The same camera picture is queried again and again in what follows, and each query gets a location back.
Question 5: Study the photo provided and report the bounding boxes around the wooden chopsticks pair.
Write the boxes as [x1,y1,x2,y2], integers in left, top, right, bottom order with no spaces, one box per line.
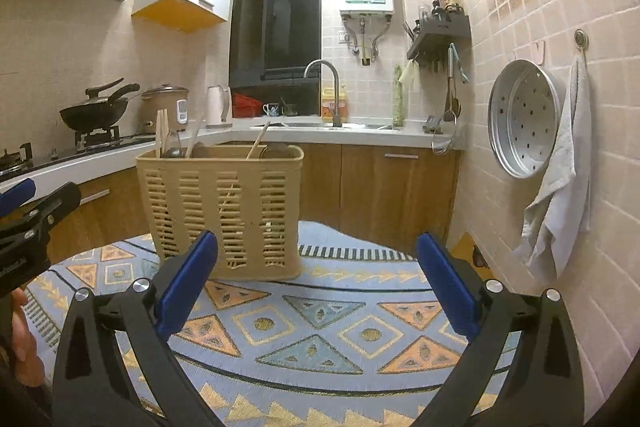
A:
[155,108,170,158]

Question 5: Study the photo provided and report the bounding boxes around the light handled utensil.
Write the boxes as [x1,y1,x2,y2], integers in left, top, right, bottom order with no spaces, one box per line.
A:
[184,112,205,158]

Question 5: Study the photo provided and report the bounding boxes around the beige plastic utensil basket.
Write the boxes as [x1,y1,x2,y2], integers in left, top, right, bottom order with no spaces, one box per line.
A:
[137,144,305,281]

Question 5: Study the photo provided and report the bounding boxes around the wooden handled spoon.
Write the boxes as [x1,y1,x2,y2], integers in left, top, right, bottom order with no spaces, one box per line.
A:
[220,120,271,209]

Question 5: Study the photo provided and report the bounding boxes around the hanging ladle utensils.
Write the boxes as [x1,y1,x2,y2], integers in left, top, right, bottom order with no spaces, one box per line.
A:
[442,42,469,122]

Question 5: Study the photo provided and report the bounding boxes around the person's left hand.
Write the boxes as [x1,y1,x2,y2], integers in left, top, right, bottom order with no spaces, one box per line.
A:
[9,288,44,388]

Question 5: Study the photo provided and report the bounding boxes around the black gas stove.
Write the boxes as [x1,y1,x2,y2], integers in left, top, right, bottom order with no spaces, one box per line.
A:
[1,126,154,182]

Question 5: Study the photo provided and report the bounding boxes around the black wok pan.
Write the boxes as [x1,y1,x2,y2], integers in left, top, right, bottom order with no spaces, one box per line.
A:
[60,78,140,133]

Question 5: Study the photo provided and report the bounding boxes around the grey hanging towel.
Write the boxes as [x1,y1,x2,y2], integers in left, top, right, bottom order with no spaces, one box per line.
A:
[512,52,592,285]

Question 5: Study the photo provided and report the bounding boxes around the patterned blue table cloth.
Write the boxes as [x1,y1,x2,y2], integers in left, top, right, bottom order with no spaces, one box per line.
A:
[22,219,522,427]

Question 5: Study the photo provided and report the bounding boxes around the brown rice cooker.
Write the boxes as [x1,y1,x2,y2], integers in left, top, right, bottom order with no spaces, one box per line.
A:
[139,83,189,134]

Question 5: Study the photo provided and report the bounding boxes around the white electric kettle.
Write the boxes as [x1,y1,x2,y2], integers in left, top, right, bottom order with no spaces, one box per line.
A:
[206,86,231,127]

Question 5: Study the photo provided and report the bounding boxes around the wooden base cabinets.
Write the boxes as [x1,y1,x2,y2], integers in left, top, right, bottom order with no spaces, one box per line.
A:
[49,144,460,262]

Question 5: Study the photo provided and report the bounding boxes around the red container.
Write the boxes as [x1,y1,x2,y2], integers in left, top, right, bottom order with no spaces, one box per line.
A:
[232,93,264,118]

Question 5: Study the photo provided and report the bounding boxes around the white patterned mug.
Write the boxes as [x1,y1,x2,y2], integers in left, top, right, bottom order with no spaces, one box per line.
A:
[262,103,281,117]

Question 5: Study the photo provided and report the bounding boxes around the steel sink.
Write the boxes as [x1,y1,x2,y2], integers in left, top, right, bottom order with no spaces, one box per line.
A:
[268,121,399,132]

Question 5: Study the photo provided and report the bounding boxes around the round steel steamer tray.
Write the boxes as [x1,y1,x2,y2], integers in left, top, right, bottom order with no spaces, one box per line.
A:
[488,58,561,179]

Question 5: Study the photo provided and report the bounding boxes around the dark window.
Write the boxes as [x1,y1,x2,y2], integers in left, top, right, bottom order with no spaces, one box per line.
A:
[229,0,321,116]

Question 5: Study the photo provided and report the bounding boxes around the yellow detergent bottle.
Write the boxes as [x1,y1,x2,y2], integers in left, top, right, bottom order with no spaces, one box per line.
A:
[320,87,348,124]

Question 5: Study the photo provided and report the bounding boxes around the curved steel faucet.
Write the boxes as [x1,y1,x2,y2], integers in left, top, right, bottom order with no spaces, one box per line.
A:
[302,58,344,128]

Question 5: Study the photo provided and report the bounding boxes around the black wall spice rack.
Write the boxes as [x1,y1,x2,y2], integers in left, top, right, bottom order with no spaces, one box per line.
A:
[407,13,471,72]

